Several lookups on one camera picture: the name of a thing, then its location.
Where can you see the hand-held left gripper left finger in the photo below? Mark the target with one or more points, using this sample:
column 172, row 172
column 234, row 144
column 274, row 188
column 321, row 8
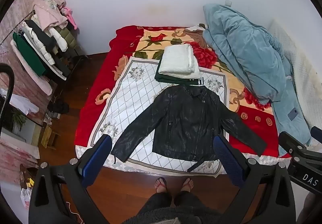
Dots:
column 96, row 162

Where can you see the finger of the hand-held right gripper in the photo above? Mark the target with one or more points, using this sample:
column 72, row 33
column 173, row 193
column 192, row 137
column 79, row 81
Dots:
column 289, row 144
column 317, row 134

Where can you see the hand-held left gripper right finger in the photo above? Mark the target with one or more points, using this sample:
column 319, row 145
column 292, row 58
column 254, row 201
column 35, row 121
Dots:
column 227, row 161

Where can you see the black leather jacket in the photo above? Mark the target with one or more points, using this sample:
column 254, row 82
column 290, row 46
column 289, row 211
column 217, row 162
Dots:
column 183, row 123

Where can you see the person's right forearm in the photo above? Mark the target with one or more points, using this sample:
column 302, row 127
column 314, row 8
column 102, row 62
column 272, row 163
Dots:
column 312, row 210

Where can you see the black metal clothes rack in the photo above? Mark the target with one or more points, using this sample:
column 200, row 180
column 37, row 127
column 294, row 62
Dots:
column 75, row 62

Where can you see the heap of assorted clothes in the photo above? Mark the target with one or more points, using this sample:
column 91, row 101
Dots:
column 47, row 35

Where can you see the dark blue phone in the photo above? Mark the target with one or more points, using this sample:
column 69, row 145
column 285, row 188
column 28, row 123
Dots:
column 293, row 114

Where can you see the red floral blanket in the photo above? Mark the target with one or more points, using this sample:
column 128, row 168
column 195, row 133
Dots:
column 254, row 118

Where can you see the person's right foot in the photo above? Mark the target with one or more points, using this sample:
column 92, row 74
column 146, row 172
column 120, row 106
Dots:
column 187, row 184

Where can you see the person's foot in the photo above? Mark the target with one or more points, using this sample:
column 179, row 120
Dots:
column 161, row 185
column 187, row 184

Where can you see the small wooden stool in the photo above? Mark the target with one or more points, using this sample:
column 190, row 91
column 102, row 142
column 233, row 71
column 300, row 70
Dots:
column 50, row 137

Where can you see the white pillow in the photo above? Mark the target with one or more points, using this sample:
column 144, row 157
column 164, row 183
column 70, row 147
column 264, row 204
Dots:
column 305, row 75

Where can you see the person's left foot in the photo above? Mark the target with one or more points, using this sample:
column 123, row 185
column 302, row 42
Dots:
column 161, row 185

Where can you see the person's dark fleece clothing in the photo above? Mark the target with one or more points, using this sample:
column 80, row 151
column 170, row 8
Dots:
column 176, row 210

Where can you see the white diamond patterned bed sheet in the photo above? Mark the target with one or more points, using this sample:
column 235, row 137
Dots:
column 137, row 98

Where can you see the white plastic bag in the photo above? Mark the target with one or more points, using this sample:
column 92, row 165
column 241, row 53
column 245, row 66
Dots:
column 26, row 198

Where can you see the pink quilted cloth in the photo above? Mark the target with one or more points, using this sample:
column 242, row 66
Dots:
column 17, row 153

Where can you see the green potted plant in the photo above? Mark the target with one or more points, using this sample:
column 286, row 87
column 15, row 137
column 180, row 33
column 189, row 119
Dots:
column 18, row 120

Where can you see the white crumpled cloth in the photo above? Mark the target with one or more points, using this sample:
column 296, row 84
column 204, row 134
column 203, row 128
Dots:
column 21, row 104

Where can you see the light blue quilt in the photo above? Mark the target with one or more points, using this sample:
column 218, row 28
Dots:
column 249, row 52

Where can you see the green folded garment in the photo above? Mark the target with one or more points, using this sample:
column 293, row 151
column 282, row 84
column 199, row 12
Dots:
column 166, row 78

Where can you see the white fleece folded garment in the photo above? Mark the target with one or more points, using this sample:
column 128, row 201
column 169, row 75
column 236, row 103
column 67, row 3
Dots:
column 178, row 61

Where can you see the brown cloth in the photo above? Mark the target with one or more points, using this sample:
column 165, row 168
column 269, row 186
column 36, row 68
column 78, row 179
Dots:
column 195, row 35

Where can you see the white wall hook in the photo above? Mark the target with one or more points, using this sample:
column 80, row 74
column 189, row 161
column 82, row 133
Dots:
column 228, row 3

